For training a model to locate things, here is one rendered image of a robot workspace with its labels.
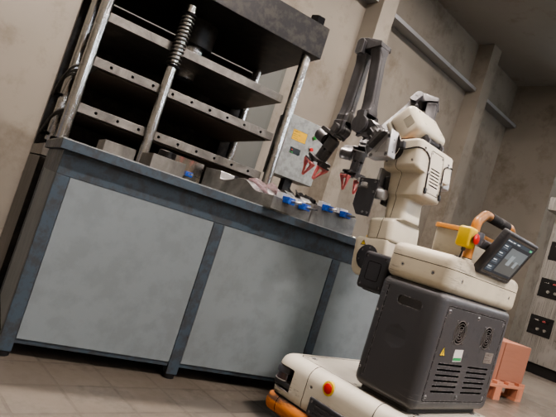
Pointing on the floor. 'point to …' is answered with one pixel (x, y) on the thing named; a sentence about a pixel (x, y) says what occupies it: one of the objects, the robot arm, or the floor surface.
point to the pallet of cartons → (509, 371)
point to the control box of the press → (295, 153)
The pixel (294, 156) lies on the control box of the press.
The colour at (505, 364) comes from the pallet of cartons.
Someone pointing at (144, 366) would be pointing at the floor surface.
